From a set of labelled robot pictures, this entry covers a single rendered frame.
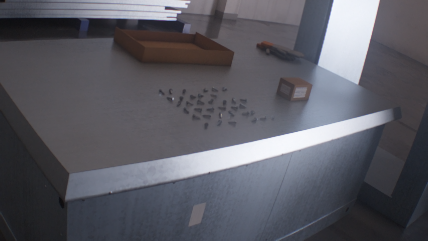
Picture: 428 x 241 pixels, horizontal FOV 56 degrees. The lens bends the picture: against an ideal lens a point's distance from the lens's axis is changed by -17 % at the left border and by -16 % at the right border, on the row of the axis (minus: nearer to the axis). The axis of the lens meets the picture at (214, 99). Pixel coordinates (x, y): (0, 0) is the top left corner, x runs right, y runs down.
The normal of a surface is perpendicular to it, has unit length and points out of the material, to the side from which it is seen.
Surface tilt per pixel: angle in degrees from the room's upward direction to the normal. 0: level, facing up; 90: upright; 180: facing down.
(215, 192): 90
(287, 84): 90
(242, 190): 90
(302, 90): 90
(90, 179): 68
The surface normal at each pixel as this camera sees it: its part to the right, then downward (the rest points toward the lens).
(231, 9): 0.63, 0.39
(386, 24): -0.74, 0.04
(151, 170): 0.71, 0.00
